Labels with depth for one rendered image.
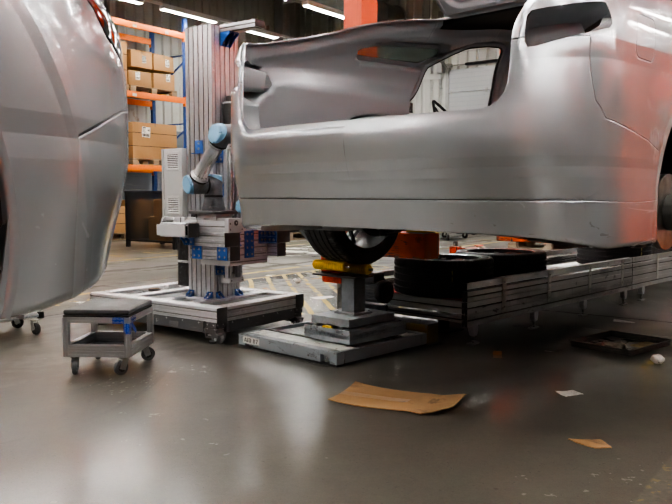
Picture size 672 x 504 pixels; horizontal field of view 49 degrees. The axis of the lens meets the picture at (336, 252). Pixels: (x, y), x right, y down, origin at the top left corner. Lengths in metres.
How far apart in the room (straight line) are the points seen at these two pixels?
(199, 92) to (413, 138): 2.65
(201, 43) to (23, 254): 4.04
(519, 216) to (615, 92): 0.51
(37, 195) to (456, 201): 1.73
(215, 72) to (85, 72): 3.79
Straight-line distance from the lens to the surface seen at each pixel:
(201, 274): 5.12
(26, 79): 1.21
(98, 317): 3.98
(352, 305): 4.33
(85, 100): 1.31
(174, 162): 5.20
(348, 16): 5.12
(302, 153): 3.07
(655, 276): 7.24
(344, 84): 4.15
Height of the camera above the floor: 0.93
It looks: 5 degrees down
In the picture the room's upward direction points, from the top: straight up
